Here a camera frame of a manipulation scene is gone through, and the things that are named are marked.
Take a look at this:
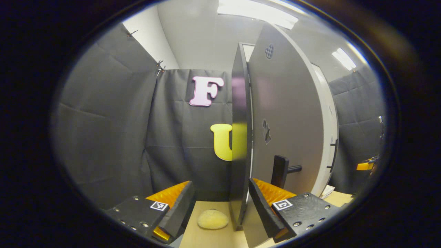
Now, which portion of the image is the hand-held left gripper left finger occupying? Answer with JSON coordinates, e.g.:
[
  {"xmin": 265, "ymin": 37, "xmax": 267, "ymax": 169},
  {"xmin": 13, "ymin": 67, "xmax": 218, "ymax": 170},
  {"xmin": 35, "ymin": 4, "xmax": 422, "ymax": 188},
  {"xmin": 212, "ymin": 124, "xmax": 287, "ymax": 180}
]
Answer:
[{"xmin": 105, "ymin": 180, "xmax": 195, "ymax": 243}]

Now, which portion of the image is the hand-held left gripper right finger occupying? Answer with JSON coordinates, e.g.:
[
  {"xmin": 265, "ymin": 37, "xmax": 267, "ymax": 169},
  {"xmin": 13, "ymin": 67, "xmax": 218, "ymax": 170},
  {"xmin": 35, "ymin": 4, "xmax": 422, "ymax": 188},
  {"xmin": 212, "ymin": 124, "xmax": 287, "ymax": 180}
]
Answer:
[{"xmin": 248, "ymin": 177, "xmax": 341, "ymax": 243}]

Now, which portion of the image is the grey cabinet door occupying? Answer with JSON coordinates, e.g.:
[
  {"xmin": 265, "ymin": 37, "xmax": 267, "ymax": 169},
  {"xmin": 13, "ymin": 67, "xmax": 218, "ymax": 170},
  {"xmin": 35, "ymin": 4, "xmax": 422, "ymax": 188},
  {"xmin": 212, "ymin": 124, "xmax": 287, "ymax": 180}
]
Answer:
[
  {"xmin": 241, "ymin": 23, "xmax": 326, "ymax": 248},
  {"xmin": 310, "ymin": 64, "xmax": 340, "ymax": 197}
]

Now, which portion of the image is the grey cabinet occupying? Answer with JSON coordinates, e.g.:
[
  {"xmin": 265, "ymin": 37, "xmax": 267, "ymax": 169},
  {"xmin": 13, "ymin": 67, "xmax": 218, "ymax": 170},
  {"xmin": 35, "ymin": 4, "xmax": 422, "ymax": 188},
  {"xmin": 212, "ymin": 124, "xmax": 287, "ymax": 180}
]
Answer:
[{"xmin": 229, "ymin": 42, "xmax": 255, "ymax": 230}]

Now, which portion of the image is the cream round sponge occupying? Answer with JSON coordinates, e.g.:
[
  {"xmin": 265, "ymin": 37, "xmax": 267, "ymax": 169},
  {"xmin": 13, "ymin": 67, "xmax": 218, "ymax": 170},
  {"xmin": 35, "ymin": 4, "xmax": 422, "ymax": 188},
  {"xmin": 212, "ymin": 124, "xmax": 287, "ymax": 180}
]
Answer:
[{"xmin": 197, "ymin": 209, "xmax": 229, "ymax": 230}]

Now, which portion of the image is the black backdrop cloth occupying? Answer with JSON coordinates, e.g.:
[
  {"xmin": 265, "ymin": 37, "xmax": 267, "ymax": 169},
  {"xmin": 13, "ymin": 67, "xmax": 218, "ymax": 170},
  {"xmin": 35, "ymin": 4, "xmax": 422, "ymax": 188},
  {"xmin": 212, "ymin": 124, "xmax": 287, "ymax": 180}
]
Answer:
[
  {"xmin": 327, "ymin": 65, "xmax": 386, "ymax": 195},
  {"xmin": 52, "ymin": 22, "xmax": 238, "ymax": 210}
]

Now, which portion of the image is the small ceiling light panel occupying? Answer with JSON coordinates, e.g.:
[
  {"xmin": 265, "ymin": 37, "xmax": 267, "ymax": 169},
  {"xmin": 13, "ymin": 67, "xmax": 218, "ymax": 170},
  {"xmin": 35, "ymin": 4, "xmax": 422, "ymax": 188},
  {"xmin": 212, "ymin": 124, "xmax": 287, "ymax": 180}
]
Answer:
[{"xmin": 332, "ymin": 48, "xmax": 357, "ymax": 71}]

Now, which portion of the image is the large ceiling light panel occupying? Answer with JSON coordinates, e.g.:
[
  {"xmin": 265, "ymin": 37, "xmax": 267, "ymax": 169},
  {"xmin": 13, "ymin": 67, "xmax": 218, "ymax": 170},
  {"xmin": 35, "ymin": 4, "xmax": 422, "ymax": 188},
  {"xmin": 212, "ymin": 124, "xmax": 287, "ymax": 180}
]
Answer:
[{"xmin": 217, "ymin": 0, "xmax": 298, "ymax": 30}]

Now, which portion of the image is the black door handle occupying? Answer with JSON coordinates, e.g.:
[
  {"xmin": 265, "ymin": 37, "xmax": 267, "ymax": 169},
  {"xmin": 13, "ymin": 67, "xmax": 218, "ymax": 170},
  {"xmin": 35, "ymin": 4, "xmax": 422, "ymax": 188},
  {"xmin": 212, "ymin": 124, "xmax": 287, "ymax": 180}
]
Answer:
[
  {"xmin": 327, "ymin": 139, "xmax": 338, "ymax": 173},
  {"xmin": 270, "ymin": 155, "xmax": 302, "ymax": 189}
]

